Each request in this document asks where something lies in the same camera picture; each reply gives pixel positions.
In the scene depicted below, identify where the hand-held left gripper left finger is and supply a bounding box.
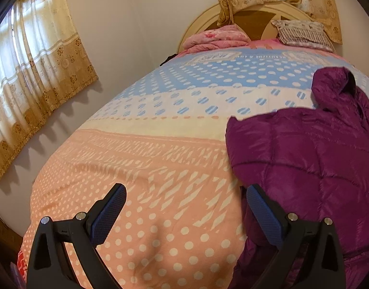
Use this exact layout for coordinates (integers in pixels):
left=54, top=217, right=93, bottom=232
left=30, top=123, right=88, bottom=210
left=26, top=183, right=127, bottom=289

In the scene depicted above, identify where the beige floral wide curtain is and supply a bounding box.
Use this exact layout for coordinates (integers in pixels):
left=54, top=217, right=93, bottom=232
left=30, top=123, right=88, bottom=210
left=0, top=0, right=99, bottom=185

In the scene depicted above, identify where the cream wooden arched headboard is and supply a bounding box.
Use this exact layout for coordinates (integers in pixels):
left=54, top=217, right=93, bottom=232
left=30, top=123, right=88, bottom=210
left=178, top=0, right=320, bottom=54

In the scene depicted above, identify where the dark wooden furniture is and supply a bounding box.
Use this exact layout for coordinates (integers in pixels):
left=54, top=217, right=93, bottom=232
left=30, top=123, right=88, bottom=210
left=0, top=206, right=24, bottom=289

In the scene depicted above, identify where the folded pink floral quilt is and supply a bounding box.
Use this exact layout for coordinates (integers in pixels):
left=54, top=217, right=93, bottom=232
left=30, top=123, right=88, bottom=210
left=182, top=26, right=250, bottom=50

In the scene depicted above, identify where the pink and blue dotted blanket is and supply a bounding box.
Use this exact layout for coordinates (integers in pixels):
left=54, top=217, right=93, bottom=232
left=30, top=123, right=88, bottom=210
left=19, top=39, right=369, bottom=289

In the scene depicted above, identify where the purple puffer jacket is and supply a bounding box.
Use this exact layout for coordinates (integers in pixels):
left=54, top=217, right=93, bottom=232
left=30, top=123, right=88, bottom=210
left=225, top=67, right=369, bottom=289

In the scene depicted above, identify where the grey patterned pillow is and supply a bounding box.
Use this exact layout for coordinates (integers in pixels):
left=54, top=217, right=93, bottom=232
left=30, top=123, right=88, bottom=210
left=271, top=20, right=335, bottom=52

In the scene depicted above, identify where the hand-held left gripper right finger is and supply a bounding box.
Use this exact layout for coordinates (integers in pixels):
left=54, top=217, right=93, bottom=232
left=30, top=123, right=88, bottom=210
left=246, top=184, right=347, bottom=289

